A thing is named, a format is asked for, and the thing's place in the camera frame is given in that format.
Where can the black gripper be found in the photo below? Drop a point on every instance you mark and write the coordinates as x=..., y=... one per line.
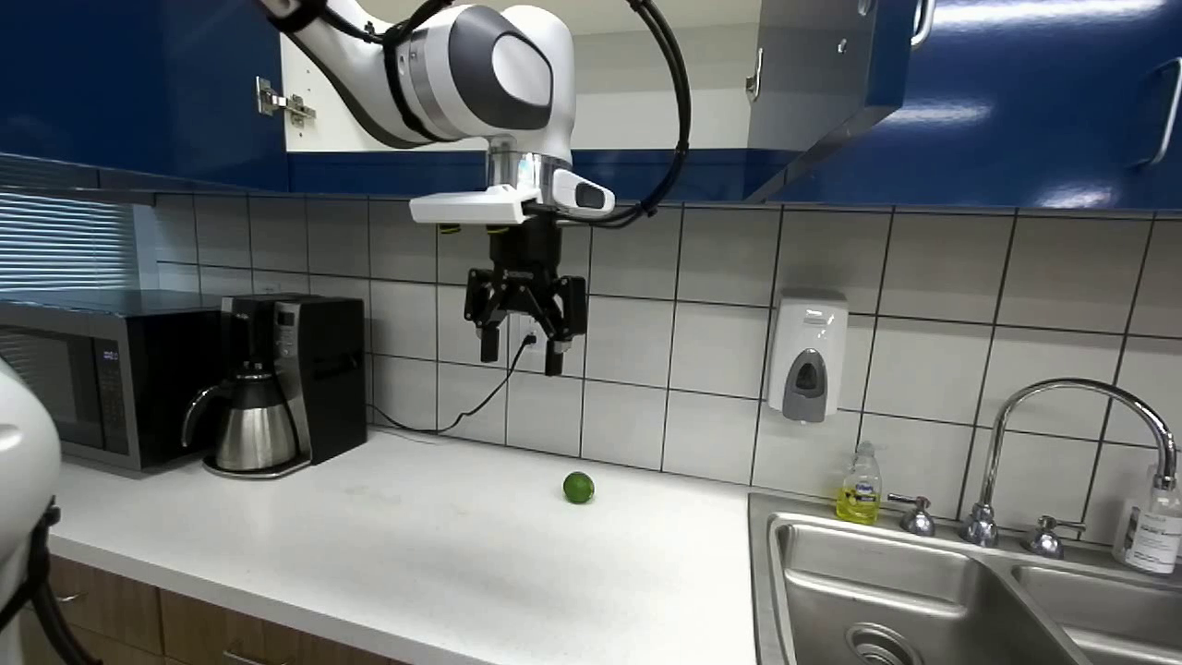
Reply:
x=526, y=254

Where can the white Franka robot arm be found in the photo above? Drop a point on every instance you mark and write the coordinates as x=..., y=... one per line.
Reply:
x=493, y=67

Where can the green lime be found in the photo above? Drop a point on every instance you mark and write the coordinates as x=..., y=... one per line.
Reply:
x=577, y=488

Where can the black steel coffee maker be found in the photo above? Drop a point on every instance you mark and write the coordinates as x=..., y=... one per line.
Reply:
x=324, y=373

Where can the stainless steel coffee carafe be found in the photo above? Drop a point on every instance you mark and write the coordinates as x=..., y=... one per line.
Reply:
x=252, y=432

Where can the metal cabinet hinge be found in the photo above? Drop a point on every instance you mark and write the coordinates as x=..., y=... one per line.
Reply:
x=284, y=103

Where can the yellow dish soap bottle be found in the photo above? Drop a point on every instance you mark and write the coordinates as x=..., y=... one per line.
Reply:
x=860, y=492

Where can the blue glossy cabinet door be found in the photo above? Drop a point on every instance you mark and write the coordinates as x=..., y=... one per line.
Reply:
x=125, y=86
x=815, y=76

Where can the black microwave oven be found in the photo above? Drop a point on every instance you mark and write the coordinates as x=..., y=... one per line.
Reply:
x=88, y=382

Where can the horizontal window blinds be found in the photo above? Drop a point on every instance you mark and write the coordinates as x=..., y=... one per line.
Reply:
x=61, y=242

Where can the stainless steel double sink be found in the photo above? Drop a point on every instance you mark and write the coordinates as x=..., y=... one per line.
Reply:
x=938, y=593

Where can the wooden base cabinet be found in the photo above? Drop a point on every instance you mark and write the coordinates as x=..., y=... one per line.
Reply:
x=111, y=604

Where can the chrome gooseneck faucet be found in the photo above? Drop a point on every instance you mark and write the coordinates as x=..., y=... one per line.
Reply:
x=1073, y=387

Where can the white pump soap bottle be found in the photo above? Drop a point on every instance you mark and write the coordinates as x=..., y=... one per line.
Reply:
x=1151, y=529

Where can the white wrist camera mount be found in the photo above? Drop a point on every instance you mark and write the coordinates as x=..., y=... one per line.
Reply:
x=475, y=208

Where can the white open wall cabinet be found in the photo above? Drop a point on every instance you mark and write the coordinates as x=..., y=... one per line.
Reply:
x=667, y=116

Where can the white wall soap dispenser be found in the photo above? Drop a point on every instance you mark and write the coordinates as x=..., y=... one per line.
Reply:
x=808, y=355

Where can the blue closed wall cabinet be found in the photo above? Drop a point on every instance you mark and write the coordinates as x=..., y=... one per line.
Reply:
x=1048, y=114

